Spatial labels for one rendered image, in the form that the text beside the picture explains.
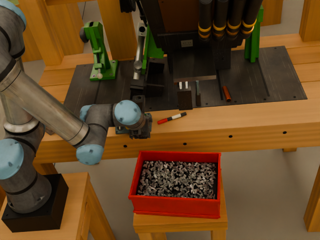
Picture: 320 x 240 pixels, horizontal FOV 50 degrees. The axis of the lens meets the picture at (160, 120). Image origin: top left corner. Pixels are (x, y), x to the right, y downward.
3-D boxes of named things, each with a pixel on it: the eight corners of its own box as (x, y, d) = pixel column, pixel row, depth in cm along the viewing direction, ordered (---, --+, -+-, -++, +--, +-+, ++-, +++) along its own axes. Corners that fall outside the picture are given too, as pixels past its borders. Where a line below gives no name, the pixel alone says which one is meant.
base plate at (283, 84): (307, 102, 148) (307, 98, 147) (59, 121, 160) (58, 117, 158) (284, 48, 178) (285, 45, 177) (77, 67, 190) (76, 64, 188)
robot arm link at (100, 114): (74, 123, 106) (109, 122, 104) (82, 99, 114) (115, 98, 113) (81, 141, 111) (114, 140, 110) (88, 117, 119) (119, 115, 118)
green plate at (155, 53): (161, 70, 150) (168, 26, 135) (142, 68, 149) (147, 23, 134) (162, 55, 158) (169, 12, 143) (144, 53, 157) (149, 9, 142)
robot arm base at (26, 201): (48, 209, 117) (37, 192, 111) (5, 217, 118) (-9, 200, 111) (54, 174, 129) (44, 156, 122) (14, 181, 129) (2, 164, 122)
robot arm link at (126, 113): (111, 99, 108) (138, 97, 107) (119, 106, 118) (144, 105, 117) (111, 124, 106) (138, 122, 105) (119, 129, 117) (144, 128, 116)
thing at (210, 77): (216, 81, 131) (215, 75, 129) (174, 85, 133) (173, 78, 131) (208, 29, 159) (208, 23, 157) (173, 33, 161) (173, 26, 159)
